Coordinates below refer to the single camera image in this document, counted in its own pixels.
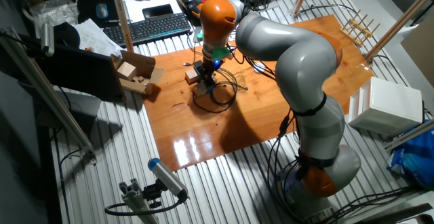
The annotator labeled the black flat panel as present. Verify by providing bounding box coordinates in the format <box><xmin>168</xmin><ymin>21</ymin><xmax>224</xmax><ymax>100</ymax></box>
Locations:
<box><xmin>0</xmin><ymin>42</ymin><xmax>125</xmax><ymax>102</ymax></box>

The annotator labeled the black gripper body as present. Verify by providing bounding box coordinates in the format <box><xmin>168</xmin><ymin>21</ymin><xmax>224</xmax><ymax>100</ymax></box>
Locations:
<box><xmin>201</xmin><ymin>58</ymin><xmax>223</xmax><ymax>77</ymax></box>

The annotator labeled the white drawer box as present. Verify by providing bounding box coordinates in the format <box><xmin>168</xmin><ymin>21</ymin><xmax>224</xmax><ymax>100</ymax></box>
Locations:
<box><xmin>348</xmin><ymin>77</ymin><xmax>425</xmax><ymax>137</ymax></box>

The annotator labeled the silver bar camera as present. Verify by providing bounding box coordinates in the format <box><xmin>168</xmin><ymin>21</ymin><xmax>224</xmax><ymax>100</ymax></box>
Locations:
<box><xmin>39</xmin><ymin>22</ymin><xmax>56</xmax><ymax>58</ymax></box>

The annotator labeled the black camera ball mount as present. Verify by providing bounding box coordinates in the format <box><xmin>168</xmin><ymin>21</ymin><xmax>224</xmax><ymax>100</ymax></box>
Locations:
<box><xmin>142</xmin><ymin>179</ymin><xmax>164</xmax><ymax>210</ymax></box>

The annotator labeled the torn cardboard box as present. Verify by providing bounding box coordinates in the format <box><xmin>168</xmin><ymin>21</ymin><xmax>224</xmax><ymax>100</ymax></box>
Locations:
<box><xmin>110</xmin><ymin>50</ymin><xmax>165</xmax><ymax>96</ymax></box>

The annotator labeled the white round corded USB hub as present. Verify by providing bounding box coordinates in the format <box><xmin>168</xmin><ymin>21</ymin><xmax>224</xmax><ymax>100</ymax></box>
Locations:
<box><xmin>252</xmin><ymin>60</ymin><xmax>267</xmax><ymax>75</ymax></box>

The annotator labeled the aluminium frame beam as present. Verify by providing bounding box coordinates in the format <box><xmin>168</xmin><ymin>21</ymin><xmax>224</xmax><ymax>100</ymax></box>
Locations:
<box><xmin>0</xmin><ymin>26</ymin><xmax>98</xmax><ymax>166</ymax></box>
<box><xmin>384</xmin><ymin>117</ymin><xmax>434</xmax><ymax>151</ymax></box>

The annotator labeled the black fabric cap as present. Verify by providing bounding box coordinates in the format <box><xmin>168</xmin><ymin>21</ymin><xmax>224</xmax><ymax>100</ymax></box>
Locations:
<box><xmin>53</xmin><ymin>22</ymin><xmax>81</xmax><ymax>50</ymax></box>

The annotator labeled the black USB cable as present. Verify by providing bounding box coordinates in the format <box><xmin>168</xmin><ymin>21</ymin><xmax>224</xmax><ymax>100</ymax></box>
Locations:
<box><xmin>182</xmin><ymin>26</ymin><xmax>204</xmax><ymax>68</ymax></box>

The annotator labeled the brown cardboard sheet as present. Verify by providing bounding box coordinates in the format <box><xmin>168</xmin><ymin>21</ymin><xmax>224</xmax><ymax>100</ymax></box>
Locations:
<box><xmin>400</xmin><ymin>15</ymin><xmax>434</xmax><ymax>89</ymax></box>

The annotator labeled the grey metal box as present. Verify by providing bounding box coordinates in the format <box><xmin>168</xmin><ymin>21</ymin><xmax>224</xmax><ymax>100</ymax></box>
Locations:
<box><xmin>32</xmin><ymin>88</ymin><xmax>102</xmax><ymax>133</ymax></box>

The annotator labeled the wooden peg rack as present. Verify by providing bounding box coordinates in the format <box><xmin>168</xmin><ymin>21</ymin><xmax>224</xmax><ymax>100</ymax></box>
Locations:
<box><xmin>340</xmin><ymin>9</ymin><xmax>381</xmax><ymax>48</ymax></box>

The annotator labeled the blue plastic bag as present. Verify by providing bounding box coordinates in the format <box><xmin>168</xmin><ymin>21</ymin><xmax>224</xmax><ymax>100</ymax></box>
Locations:
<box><xmin>387</xmin><ymin>121</ymin><xmax>434</xmax><ymax>190</ymax></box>

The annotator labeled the black camera cable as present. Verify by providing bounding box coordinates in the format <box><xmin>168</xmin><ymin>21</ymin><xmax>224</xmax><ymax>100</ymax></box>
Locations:
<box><xmin>104</xmin><ymin>196</ymin><xmax>186</xmax><ymax>217</ymax></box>

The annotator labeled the short aluminium profile stand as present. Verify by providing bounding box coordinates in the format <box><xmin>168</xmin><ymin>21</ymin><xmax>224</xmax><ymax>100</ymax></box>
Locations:
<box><xmin>118</xmin><ymin>178</ymin><xmax>159</xmax><ymax>224</ymax></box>

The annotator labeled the white paper sheet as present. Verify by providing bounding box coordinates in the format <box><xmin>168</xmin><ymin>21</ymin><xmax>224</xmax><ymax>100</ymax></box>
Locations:
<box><xmin>121</xmin><ymin>0</ymin><xmax>189</xmax><ymax>24</ymax></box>

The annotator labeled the black USB docking station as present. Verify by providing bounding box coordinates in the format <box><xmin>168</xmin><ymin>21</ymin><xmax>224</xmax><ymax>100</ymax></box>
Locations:
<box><xmin>193</xmin><ymin>60</ymin><xmax>217</xmax><ymax>94</ymax></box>

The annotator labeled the black mouse pad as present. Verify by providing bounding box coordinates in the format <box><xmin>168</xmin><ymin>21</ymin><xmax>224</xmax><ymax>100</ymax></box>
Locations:
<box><xmin>77</xmin><ymin>0</ymin><xmax>120</xmax><ymax>26</ymax></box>

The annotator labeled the silver camera with blue end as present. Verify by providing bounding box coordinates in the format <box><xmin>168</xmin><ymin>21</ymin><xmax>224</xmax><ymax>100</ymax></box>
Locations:
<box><xmin>147</xmin><ymin>157</ymin><xmax>189</xmax><ymax>203</ymax></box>

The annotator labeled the dark metal beam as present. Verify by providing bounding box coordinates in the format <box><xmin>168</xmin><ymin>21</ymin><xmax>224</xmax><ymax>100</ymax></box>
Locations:
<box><xmin>352</xmin><ymin>202</ymin><xmax>434</xmax><ymax>224</ymax></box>

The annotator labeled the black cable with header plug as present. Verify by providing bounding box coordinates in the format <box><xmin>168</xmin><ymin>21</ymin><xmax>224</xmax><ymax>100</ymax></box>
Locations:
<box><xmin>207</xmin><ymin>66</ymin><xmax>249</xmax><ymax>109</ymax></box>
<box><xmin>191</xmin><ymin>66</ymin><xmax>239</xmax><ymax>114</ymax></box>

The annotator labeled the grey computer mouse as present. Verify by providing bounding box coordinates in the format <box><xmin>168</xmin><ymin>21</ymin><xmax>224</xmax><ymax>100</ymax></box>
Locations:
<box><xmin>95</xmin><ymin>2</ymin><xmax>109</xmax><ymax>20</ymax></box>

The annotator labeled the loose white paper pile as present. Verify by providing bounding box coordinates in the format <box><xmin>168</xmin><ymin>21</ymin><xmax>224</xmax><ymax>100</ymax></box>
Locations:
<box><xmin>72</xmin><ymin>18</ymin><xmax>123</xmax><ymax>58</ymax></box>

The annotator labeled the black computer keyboard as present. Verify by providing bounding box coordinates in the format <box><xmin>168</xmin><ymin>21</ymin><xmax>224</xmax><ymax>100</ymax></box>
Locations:
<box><xmin>102</xmin><ymin>12</ymin><xmax>193</xmax><ymax>48</ymax></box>

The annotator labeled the green printed wrist mount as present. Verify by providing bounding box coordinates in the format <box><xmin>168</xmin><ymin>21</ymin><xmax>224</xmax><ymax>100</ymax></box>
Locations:
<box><xmin>195</xmin><ymin>31</ymin><xmax>232</xmax><ymax>61</ymax></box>

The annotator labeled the clear plastic bag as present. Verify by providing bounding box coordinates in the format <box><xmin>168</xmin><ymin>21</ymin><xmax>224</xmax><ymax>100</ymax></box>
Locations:
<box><xmin>28</xmin><ymin>0</ymin><xmax>79</xmax><ymax>38</ymax></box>

